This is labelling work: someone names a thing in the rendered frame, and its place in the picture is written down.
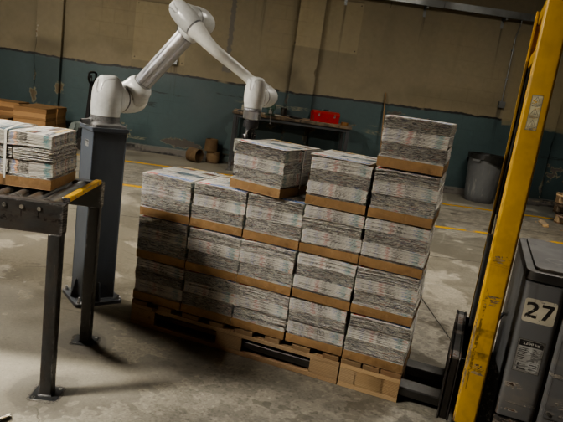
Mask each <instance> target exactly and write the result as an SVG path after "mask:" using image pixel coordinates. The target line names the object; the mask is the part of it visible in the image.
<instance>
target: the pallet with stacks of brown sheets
mask: <svg viewBox="0 0 563 422"><path fill-rule="evenodd" d="M66 111H67V107H61V106H55V105H43V104H37V103H36V104H29V102H24V101H18V100H7V99H1V98H0V119H1V120H9V121H18V122H22V123H29V124H35V125H38V126H52V127H59V128H66V125H65V124H66V122H65V115H66ZM35 125H32V126H35Z"/></svg>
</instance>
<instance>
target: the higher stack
mask: <svg viewBox="0 0 563 422"><path fill-rule="evenodd" d="M383 128H384V130H383V132H382V133H383V134H382V138H381V140H382V143H381V144H382V145H381V149H380V152H381V153H379V156H382V157H391V158H396V159H401V160H406V161H412V162H421V163H425V164H431V165H436V166H441V167H444V166H445V165H446V164H447V163H448V161H449V159H450V156H451V153H450V152H451V151H452V146H453V139H454V137H455V136H454V134H455V133H456V131H457V124H454V123H448V122H443V121H432V120H426V119H420V118H414V117H408V116H396V115H393V116H392V115H386V116H385V123H384V125H383ZM446 175H447V174H446V172H445V173H444V174H443V176H442V177H439V176H435V175H430V174H425V173H420V172H411V171H406V170H401V169H396V168H391V167H382V166H378V167H377V168H376V169H375V175H374V183H373V190H372V192H371V193H372V198H371V203H370V207H371V208H379V209H383V210H388V211H392V212H397V213H401V214H409V215H413V216H417V217H422V218H426V219H434V218H435V217H436V214H437V212H438V210H439V208H440V206H441V205H442V200H443V198H442V192H443V188H444V187H443V186H444V182H445V177H446ZM435 224H436V223H434V224H433V226H432V228H431V229H427V228H422V227H418V226H414V225H409V224H402V223H398V222H394V221H389V220H385V219H377V218H373V217H369V216H368V217H367V219H366V221H365V227H364V229H366V230H365V231H364V241H363V244H362V250H361V251H362V252H361V256H364V257H368V258H372V259H376V260H383V261H386V262H390V263H394V264H397V265H403V266H408V267H411V268H415V269H418V270H422V272H423V270H424V267H425V264H426V262H427V258H428V255H429V253H430V247H431V246H430V244H431V241H432V238H433V236H434V235H433V234H434V230H435ZM427 266H428V264H426V268H425V270H424V272H423V275H422V277H421V279H417V278H413V277H409V276H406V275H399V274H396V273H392V272H389V271H385V270H378V269H375V268H371V267H368V266H363V265H359V266H358V271H357V275H356V281H355V282H356V283H355V288H354V299H353V300H352V302H353V303H354V304H357V305H361V306H367V307H370V308H374V309H377V310H381V311H386V312H389V313H393V314H396V315H400V316H403V317H409V318H412V320H413V317H414V315H415V313H416V308H417V307H418V305H419V302H420V300H421V297H422V294H423V291H424V288H425V287H424V284H425V282H424V281H425V275H426V269H427ZM417 313H418V311H417ZM417 313H416V316H415V319H414V321H413V323H412V325H411V327H407V326H403V325H400V324H397V323H393V322H388V321H384V320H380V319H377V318H373V317H370V316H365V315H361V314H358V313H354V312H352V313H351V315H350V316H351V317H350V321H349V328H348V331H347V332H348V334H347V335H346V337H345V342H344V344H345V345H344V349H346V350H349V351H352V352H356V353H361V354H364V355H367V356H371V357H373V358H378V359H382V360H385V361H388V362H391V363H396V364H399V365H402V366H403V367H404V368H403V369H402V370H403V372H402V374H400V373H395V372H392V371H389V370H386V369H383V368H377V367H375V366H371V365H368V364H365V363H360V362H357V361H354V360H351V359H347V358H342V359H341V363H340V369H339V375H338V382H337V385H339V386H342V387H345V388H348V389H353V390H356V391H359V392H362V393H365V394H370V395H373V396H375V397H379V398H382V399H386V400H389V401H392V402H395V403H396V401H397V398H398V393H399V388H400V381H401V379H402V378H404V376H405V368H406V364H407V359H408V358H409V357H410V353H411V348H410V346H411V340H412V338H413V336H414V331H415V326H416V321H417V317H418V315H417ZM409 349H410V351H409ZM408 352H409V353H408ZM407 353H408V356H407ZM406 356H407V358H406ZM405 359H406V361H405ZM404 363H405V366H404Z"/></svg>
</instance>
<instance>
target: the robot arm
mask: <svg viewBox="0 0 563 422"><path fill-rule="evenodd" d="M169 12H170V14H171V17H172V18H173V20H174V22H175V23H176V24H177V25H178V31H177V32H176V33H175V34H174V35H173V36H172V37H171V39H170V40H169V41H167V43H165V45H164V46H163V47H162V48H161V49H160V50H159V51H158V52H157V54H156V55H155V56H154V57H153V58H152V59H151V60H150V61H149V63H148V64H147V65H146V66H145V67H144V68H143V69H142V71H141V72H140V73H139V74H138V75H132V76H130V77H129V78H127V79H126V80H124V81H123V82H121V80H120V79H119V78H118V77H117V76H115V75H100V76H99V77H97V79H96V81H95V83H94V84H93V88H92V92H91V102H90V117H89V118H80V123H84V124H88V125H90V126H93V127H101V128H113V129H123V130H126V127H125V126H123V125H121V124H120V114H121V113H135V112H139V111H141V110H143V109H144V108H145V107H146V105H147V103H148V99H149V97H150V95H151V93H152V91H151V87H152V86H153V85H154V84H155V83H156V82H157V81H158V80H159V79H160V78H161V76H162V75H163V74H164V73H165V72H166V71H167V70H168V69H169V68H170V67H171V65H172V64H173V63H174V62H175V61H176V60H177V59H178V58H179V57H180V55H181V54H182V53H183V52H184V51H185V50H186V49H187V48H188V47H189V46H190V44H195V43H198V44H199V45H201V46H202V47H203V48H204V49H205V50H206V51H208V52H209V53H210V54H211V55H212V56H213V57H215V58H216V59H217V60H218V61H219V62H220V63H221V64H223V65H224V66H226V67H227V68H228V69H230V70H231V71H232V72H234V73H235V74H236V75H238V76H239V77H240V78H241V79H242V80H243V81H244V82H245V83H246V86H245V93H244V113H243V118H245V120H244V124H243V127H245V134H242V136H243V139H250V140H255V138H256V134H255V129H257V128H258V124H259V120H260V119H261V112H262V108H267V107H271V106H273V105H274V104H275V103H276V102H277V99H278V95H277V92H276V90H275V89H273V88H272V87H271V86H270V85H268V84H267V83H266V82H265V80H264V79H263V78H260V77H255V76H254V75H252V74H251V73H250V72H249V71H248V70H247V69H246V68H244V67H243V66H242V65H241V64H240V63H238V62H237V61H236V60H235V59H234V58H232V57H231V56H230V55H229V54H228V53H227V52H225V51H224V50H223V49H222V48H221V47H220V46H219V45H218V44H217V43H216V42H215V41H214V40H213V38H212V37H211V36H210V34H211V33H212V32H213V31H214V27H215V20H214V17H213V16H212V15H211V14H210V12H209V11H208V10H206V9H204V8H201V7H198V6H194V5H192V4H189V3H186V2H185V1H183V0H173V1H172V2H171V3H170V4H169Z"/></svg>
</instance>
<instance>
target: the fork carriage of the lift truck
mask: <svg viewBox="0 0 563 422"><path fill-rule="evenodd" d="M466 318H467V312H466V311H465V312H464V311H459V310H457V314H456V318H455V322H454V326H453V330H452V337H451V341H450V345H449V349H448V354H447V360H446V365H445V371H444V375H443V380H442V388H441V394H440V398H439V403H438V408H437V412H436V417H437V418H438V417H439V418H442V419H446V421H448V416H449V413H450V408H451V405H452V398H453V394H454V390H455V386H456V382H457V376H458V371H459V368H460V363H461V360H462V348H463V340H464V332H465V326H466Z"/></svg>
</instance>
